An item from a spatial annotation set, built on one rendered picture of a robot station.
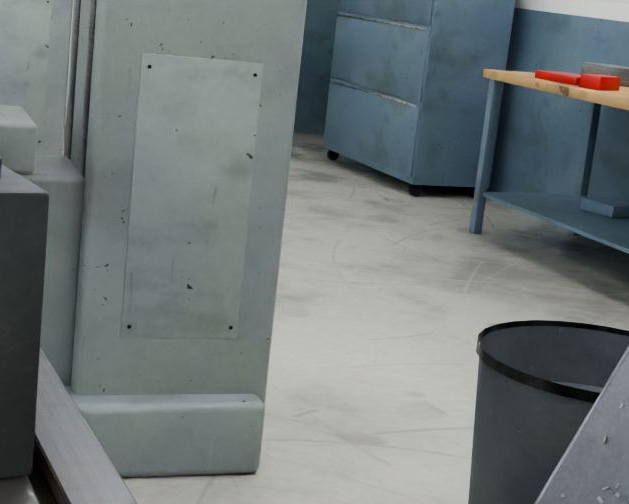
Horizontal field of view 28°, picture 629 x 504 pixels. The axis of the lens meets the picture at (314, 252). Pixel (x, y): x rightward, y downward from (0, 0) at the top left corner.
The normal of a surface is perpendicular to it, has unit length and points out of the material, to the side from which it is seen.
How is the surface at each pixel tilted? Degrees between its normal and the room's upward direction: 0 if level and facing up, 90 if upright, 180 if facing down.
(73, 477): 0
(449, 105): 90
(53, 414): 0
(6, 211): 90
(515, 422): 94
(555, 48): 90
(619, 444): 64
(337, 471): 0
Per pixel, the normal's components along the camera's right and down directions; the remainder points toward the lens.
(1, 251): 0.51, 0.24
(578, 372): -0.15, 0.14
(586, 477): -0.75, -0.43
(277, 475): 0.11, -0.97
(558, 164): -0.91, -0.01
